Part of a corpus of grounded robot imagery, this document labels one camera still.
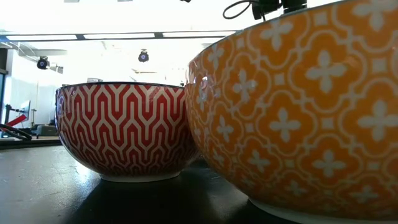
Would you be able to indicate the red zigzag patterned bowl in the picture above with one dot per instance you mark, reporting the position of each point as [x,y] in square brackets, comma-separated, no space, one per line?
[124,130]

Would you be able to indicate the orange patterned bowl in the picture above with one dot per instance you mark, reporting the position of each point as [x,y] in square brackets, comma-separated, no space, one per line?
[311,124]

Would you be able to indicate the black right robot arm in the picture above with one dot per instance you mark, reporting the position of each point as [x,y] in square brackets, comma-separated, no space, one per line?
[267,7]

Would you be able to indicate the black ceiling spotlight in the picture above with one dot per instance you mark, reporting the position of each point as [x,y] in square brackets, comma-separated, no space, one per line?
[143,56]
[42,63]

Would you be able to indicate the grey box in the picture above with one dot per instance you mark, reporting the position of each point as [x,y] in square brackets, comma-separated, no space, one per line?
[46,130]

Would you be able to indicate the background computer monitor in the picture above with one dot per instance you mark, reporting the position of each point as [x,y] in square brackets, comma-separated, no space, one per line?
[26,107]

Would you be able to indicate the red slanted bar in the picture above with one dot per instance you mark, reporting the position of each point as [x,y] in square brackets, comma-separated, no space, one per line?
[17,120]

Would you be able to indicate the black aluminium table frame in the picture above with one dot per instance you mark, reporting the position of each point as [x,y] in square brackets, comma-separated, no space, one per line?
[31,143]

